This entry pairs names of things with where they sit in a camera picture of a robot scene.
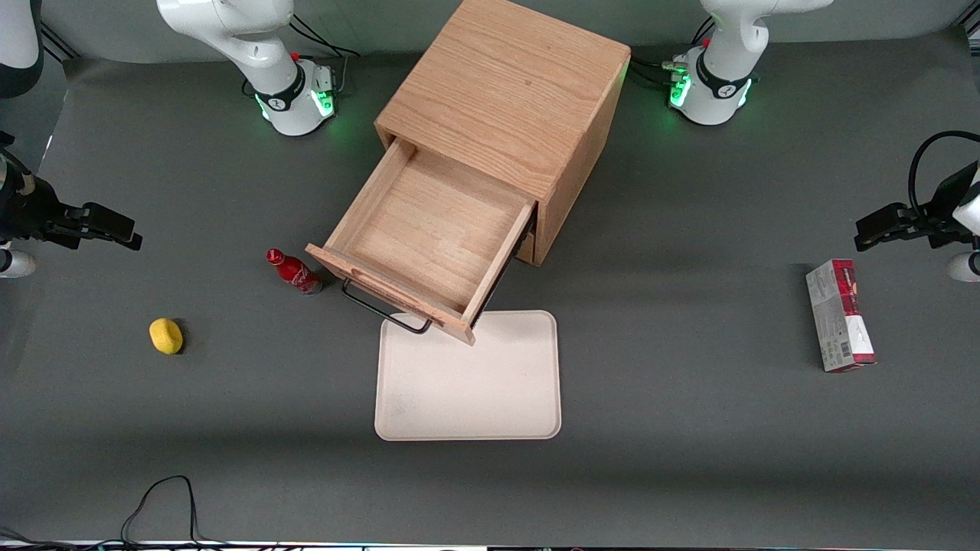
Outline wooden drawer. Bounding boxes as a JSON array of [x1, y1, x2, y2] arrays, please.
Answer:
[[305, 138, 537, 347]]

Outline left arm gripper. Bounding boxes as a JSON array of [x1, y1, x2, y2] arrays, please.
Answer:
[[855, 162, 980, 282]]

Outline black drawer handle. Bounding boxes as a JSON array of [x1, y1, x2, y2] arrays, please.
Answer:
[[341, 279, 433, 336]]

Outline beige plastic tray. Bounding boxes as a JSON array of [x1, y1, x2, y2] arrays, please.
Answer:
[[374, 310, 562, 442]]

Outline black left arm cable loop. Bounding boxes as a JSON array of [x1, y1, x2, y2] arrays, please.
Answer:
[[909, 130, 980, 223]]

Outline black left arm base cables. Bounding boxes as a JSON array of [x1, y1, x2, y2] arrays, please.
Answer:
[[629, 15, 717, 89]]

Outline black right arm base cables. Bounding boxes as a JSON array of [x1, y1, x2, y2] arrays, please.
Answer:
[[289, 14, 361, 96]]

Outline black arm base cables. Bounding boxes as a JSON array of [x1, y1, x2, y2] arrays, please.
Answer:
[[289, 14, 361, 96], [629, 15, 717, 89]]

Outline yellow toy lemon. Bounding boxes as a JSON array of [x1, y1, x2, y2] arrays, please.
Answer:
[[149, 318, 185, 355]]

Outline red grey carton box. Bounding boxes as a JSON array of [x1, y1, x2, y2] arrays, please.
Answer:
[[805, 259, 877, 373]]

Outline black cable at table edge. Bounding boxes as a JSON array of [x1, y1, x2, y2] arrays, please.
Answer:
[[0, 475, 230, 551]]

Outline wooden drawer cabinet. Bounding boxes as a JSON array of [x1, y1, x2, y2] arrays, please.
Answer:
[[374, 0, 632, 267]]

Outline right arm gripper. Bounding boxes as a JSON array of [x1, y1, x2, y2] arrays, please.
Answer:
[[0, 178, 143, 278]]

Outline red cola bottle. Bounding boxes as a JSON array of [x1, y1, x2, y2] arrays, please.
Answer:
[[265, 248, 323, 296]]

